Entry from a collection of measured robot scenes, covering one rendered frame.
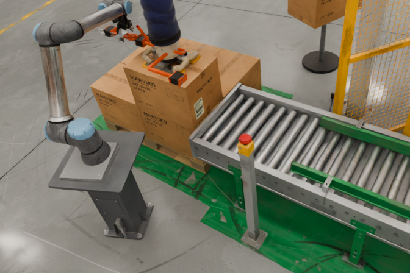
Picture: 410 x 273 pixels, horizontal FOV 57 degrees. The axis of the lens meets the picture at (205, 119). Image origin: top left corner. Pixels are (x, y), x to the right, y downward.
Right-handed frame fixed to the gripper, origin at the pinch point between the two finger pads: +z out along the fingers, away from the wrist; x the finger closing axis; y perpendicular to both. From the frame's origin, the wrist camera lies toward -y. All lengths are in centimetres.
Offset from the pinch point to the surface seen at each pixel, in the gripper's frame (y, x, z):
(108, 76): -44, 0, 53
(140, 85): 24.2, -19.0, 25.9
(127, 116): -10, -18, 74
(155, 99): 37, -19, 36
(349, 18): 154, 43, -24
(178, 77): 73, -26, -2
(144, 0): 42, -9, -41
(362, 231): 200, -32, 65
